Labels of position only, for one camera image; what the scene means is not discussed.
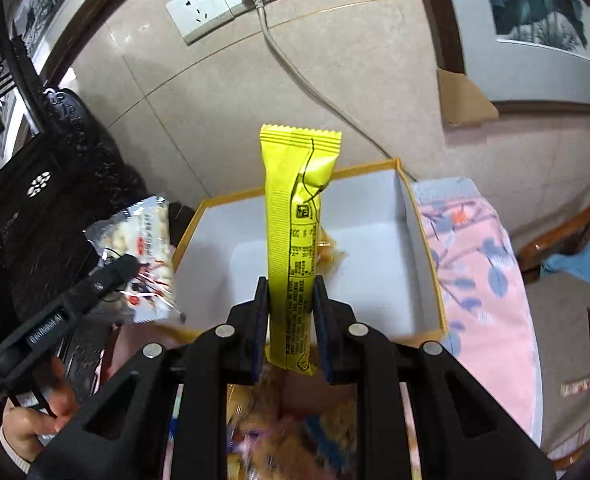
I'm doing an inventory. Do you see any dark carved wooden furniture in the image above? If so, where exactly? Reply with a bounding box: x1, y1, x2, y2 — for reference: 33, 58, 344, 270
0, 87, 196, 411

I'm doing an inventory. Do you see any pink printed blanket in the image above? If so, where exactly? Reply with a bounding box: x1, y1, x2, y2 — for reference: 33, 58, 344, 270
100, 177, 543, 480

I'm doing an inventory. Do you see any wooden chair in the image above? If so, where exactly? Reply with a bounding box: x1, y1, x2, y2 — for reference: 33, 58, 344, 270
517, 192, 590, 463

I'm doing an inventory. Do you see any framed grey ink painting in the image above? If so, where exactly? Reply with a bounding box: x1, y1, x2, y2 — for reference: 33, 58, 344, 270
0, 0, 126, 83

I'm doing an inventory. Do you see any pile of mixed snack packets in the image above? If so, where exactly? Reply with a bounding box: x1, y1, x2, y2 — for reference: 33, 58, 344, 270
225, 360, 421, 480

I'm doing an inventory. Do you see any grey power cable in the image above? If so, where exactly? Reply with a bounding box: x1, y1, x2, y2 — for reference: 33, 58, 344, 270
255, 0, 419, 182

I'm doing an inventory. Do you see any person's left hand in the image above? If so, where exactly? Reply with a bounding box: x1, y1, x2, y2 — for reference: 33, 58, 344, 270
0, 355, 83, 461

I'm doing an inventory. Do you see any cardboard corner protector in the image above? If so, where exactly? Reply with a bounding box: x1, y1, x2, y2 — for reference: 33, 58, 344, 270
436, 67, 500, 127

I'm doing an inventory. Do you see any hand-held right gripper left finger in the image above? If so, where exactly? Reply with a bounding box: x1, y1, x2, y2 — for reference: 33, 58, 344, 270
28, 276, 271, 480

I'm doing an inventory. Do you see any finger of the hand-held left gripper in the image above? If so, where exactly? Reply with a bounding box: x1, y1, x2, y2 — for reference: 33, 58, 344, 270
0, 254, 146, 363

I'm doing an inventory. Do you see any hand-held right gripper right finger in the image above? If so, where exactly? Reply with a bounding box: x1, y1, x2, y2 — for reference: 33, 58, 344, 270
312, 275, 558, 480

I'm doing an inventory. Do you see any blue cloth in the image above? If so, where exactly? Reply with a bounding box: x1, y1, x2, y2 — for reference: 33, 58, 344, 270
540, 234, 590, 292

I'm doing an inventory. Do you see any framed landscape painting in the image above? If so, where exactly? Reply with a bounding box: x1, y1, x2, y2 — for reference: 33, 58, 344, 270
415, 0, 590, 117

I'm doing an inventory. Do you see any white popcorn snack packet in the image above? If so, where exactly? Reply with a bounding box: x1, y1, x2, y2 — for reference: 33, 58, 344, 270
84, 195, 183, 323

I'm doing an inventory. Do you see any yellow snack bar packet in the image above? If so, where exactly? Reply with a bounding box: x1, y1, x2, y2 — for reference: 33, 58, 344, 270
259, 123, 343, 376

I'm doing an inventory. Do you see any small red white packet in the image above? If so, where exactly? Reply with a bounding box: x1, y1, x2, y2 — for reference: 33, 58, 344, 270
561, 374, 590, 397

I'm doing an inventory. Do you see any yellow-rimmed white cardboard box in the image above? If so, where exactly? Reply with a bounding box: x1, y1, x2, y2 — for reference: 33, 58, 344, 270
170, 157, 448, 346

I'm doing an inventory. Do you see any grey seat cushion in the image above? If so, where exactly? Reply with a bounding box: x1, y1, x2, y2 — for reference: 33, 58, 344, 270
525, 260, 590, 453

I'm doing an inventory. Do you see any small golden snack packet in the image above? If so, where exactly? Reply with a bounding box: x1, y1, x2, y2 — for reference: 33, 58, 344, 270
315, 227, 349, 274

